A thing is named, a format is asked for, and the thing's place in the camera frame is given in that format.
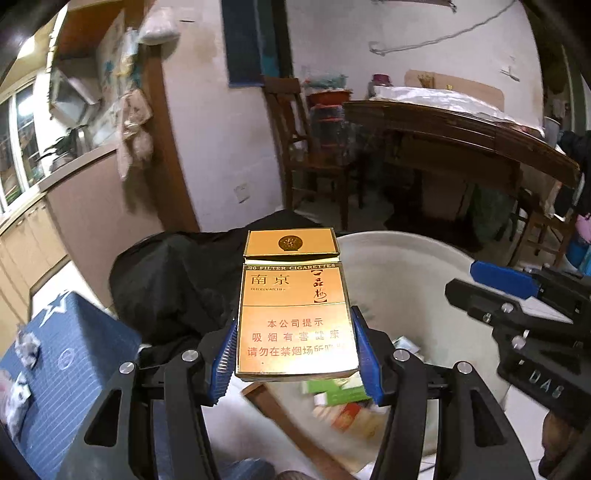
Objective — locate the person's right hand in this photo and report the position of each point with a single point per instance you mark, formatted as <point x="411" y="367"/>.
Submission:
<point x="558" y="443"/>

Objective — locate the kitchen window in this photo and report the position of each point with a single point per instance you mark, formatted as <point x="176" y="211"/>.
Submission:
<point x="18" y="147"/>

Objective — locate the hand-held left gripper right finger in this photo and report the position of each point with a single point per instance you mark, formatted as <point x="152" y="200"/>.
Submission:
<point x="369" y="364"/>

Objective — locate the green box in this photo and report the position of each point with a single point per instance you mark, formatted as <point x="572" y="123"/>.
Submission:
<point x="339" y="392"/>

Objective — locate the white hanging plastic bag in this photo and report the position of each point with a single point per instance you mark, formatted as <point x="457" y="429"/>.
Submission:
<point x="159" y="27"/>

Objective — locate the red white medicine box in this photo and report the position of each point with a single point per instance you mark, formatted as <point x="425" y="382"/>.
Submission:
<point x="348" y="417"/>

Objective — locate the hanging plastic bags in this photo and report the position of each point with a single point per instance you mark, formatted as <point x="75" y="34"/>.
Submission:
<point x="134" y="134"/>

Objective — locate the black jacket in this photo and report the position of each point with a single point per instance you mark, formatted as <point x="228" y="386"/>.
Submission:
<point x="577" y="170"/>

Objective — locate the red plastic basin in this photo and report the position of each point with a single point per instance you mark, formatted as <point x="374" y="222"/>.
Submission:
<point x="330" y="98"/>

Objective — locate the white wall socket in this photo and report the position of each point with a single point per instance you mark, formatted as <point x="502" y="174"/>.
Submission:
<point x="242" y="193"/>

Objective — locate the golden cigarette pack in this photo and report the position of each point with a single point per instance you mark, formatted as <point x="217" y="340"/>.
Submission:
<point x="295" y="300"/>

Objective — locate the white plastic bucket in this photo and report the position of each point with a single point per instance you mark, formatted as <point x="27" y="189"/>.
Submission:
<point x="415" y="277"/>

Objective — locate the brown wooden chair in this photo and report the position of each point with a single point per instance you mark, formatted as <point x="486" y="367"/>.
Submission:
<point x="304" y="152"/>

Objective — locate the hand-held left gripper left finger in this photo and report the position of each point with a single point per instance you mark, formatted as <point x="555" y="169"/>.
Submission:
<point x="224" y="369"/>

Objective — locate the dark wooden dining table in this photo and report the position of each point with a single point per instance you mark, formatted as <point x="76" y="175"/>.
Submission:
<point x="461" y="134"/>

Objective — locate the red lidded jar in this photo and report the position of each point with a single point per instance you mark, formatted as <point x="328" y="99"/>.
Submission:
<point x="381" y="81"/>

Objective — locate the steel range hood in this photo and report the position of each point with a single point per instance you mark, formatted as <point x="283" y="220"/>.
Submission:
<point x="74" y="94"/>

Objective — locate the beige lower kitchen cabinets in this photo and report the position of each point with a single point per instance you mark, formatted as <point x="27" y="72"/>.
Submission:
<point x="27" y="249"/>

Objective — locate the dark wooden stool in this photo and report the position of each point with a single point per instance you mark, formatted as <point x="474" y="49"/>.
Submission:
<point x="288" y="427"/>

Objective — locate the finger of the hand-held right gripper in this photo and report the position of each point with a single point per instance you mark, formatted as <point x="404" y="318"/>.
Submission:
<point x="480" y="300"/>
<point x="503" y="278"/>

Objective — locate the dark interior window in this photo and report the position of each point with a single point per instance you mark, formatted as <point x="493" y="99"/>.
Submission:
<point x="254" y="41"/>

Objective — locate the dark wooden chair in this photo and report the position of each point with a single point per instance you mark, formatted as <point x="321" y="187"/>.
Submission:
<point x="545" y="226"/>

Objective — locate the light wooden board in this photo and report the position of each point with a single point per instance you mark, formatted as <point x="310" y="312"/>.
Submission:
<point x="461" y="78"/>

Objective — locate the white plastic sheet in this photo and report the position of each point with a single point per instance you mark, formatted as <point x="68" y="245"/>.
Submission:
<point x="438" y="99"/>

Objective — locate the small yellowish hanging bag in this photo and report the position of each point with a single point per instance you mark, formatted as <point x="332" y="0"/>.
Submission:
<point x="129" y="53"/>

